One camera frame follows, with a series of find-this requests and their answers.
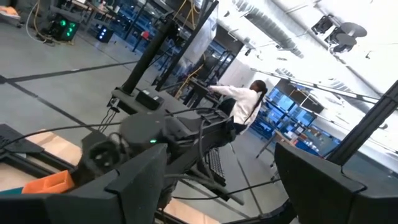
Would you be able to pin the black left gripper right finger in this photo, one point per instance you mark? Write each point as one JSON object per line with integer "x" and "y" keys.
{"x": 335, "y": 202}

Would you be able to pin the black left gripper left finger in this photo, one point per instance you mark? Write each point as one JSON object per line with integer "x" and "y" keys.
{"x": 93, "y": 208}

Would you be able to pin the orange stud block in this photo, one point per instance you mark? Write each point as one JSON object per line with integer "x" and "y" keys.
{"x": 46, "y": 185}

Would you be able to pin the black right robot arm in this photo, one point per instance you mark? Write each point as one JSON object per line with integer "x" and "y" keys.
{"x": 186, "y": 130}

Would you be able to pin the teal plastic bin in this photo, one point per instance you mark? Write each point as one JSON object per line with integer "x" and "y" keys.
{"x": 11, "y": 191}

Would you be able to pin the blue display screens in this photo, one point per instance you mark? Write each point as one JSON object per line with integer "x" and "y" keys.
{"x": 286, "y": 102}

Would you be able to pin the small black desk box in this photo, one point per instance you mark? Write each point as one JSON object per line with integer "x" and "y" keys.
{"x": 149, "y": 100}

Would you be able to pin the backlit black keyboard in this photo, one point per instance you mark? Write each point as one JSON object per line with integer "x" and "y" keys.
{"x": 216, "y": 165}

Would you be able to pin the grey desk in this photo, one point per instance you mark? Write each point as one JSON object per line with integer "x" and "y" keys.
{"x": 174, "y": 102}

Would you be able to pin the person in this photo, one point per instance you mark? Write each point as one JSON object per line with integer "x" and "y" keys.
{"x": 245, "y": 102}

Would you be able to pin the black office chair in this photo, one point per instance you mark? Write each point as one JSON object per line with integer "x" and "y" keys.
{"x": 226, "y": 107}

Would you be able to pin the black desk pole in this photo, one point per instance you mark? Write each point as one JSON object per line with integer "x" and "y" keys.
{"x": 149, "y": 56}

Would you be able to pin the computer with blue lights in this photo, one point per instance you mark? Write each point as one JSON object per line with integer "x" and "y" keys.
{"x": 104, "y": 34}

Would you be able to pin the computer with green lights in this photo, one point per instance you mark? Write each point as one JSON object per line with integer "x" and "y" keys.
{"x": 63, "y": 28}

